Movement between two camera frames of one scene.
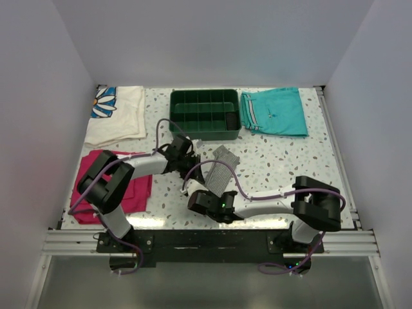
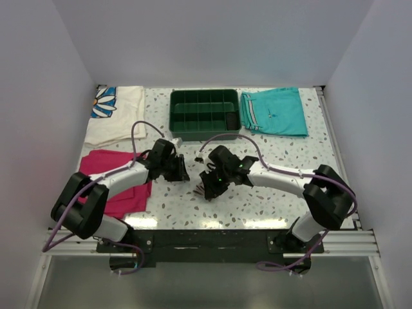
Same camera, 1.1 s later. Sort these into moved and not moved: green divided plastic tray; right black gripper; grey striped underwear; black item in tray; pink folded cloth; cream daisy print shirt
Moved: grey striped underwear; right black gripper
Not moved: pink folded cloth; cream daisy print shirt; black item in tray; green divided plastic tray
